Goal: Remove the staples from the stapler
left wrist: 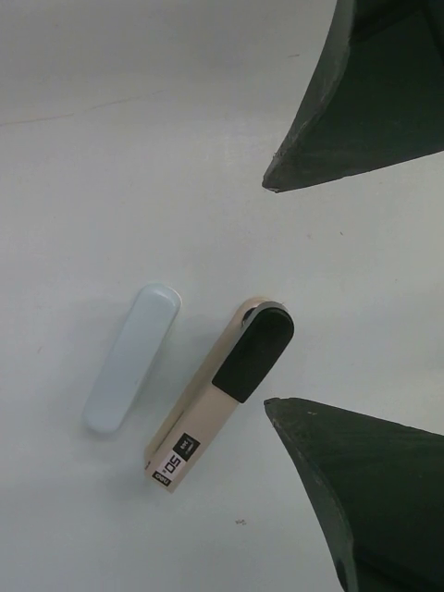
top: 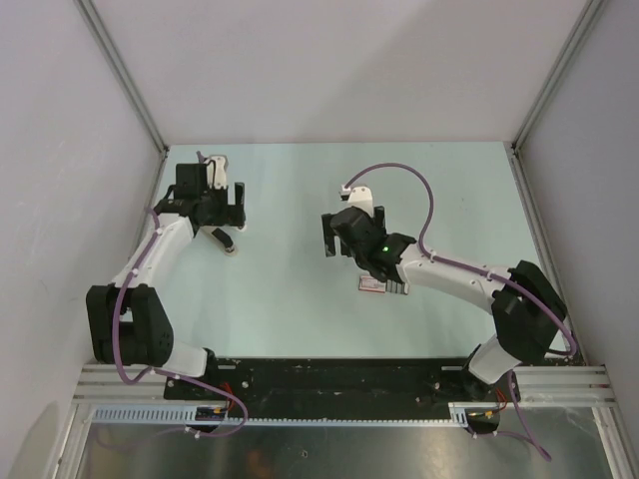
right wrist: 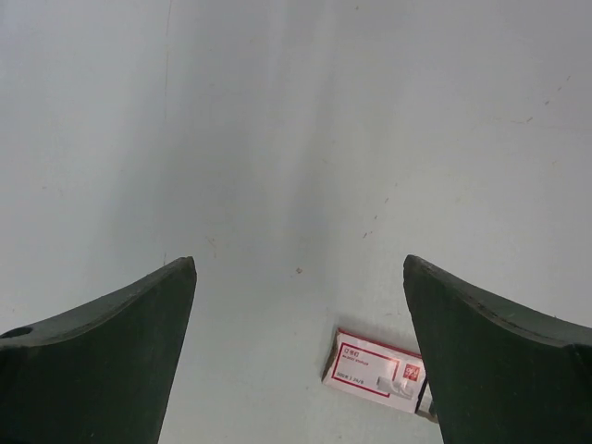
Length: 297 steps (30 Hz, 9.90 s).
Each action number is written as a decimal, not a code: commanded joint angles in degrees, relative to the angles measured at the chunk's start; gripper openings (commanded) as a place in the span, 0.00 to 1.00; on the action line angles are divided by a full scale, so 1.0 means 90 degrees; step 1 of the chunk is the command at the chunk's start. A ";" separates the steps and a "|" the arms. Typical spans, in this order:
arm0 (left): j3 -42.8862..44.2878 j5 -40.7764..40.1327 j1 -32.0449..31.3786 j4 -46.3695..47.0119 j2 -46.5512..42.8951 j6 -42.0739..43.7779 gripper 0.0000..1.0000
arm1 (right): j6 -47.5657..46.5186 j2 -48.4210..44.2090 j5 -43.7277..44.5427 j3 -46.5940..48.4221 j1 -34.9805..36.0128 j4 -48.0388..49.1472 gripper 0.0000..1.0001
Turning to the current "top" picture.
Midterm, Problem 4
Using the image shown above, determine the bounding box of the beige black stapler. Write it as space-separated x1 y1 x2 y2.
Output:
211 228 238 255

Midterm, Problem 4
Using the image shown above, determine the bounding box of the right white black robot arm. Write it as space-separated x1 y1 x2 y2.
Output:
321 207 568 400

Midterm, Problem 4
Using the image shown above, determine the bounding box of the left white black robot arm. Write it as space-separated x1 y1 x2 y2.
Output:
86 155 246 399

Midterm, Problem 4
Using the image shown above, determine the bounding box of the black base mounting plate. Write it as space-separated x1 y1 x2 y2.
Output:
164 355 520 406

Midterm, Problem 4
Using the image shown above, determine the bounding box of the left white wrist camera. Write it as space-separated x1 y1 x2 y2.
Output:
197 151 229 190

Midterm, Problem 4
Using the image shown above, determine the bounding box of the grey slotted cable duct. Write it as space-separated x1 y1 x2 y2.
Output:
89 401 470 429

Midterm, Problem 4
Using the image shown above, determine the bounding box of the aluminium frame rail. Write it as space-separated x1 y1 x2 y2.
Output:
73 364 616 408

